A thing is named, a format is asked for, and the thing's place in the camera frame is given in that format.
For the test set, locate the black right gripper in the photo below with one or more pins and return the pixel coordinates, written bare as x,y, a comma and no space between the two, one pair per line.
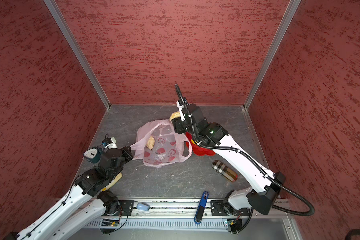
179,125

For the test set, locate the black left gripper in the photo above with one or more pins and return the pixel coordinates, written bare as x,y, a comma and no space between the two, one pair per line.
127,152

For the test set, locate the pink plastic bag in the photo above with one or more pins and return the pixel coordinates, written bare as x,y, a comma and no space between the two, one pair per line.
169,147

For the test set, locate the beige fake bread piece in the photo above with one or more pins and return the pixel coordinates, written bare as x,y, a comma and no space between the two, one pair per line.
175,115

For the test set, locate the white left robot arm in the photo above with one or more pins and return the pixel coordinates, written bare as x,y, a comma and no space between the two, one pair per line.
87,199

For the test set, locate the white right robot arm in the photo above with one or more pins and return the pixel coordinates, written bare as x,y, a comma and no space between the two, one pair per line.
262,193

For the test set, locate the red flower-shaped plastic plate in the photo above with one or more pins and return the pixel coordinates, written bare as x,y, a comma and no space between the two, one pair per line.
197,150

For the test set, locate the yellow calculator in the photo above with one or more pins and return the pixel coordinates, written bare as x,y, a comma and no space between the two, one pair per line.
113,182

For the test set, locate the green alarm clock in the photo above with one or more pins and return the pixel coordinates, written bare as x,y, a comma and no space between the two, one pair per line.
93,155

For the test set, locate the small light blue object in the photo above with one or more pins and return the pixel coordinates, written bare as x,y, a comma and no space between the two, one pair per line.
142,207

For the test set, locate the plaid glasses case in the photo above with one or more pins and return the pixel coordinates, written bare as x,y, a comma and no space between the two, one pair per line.
225,171

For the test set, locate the blue black handheld device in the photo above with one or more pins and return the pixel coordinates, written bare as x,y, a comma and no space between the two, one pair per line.
201,208

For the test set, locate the left back corner aluminium profile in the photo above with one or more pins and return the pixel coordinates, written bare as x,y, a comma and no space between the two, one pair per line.
69,36

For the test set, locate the corner aluminium profile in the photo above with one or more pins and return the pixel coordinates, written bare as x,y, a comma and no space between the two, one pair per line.
278,37
69,36

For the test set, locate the right back corner aluminium profile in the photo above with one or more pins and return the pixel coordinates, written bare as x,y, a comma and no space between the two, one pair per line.
278,37

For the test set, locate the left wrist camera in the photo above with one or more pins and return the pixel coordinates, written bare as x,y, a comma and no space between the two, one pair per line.
109,143

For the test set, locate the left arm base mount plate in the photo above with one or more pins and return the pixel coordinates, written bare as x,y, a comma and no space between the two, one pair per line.
124,207

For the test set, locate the front aluminium rail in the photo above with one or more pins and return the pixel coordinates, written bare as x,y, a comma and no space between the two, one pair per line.
176,209

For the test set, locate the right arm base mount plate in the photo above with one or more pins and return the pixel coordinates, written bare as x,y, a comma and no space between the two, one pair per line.
220,209

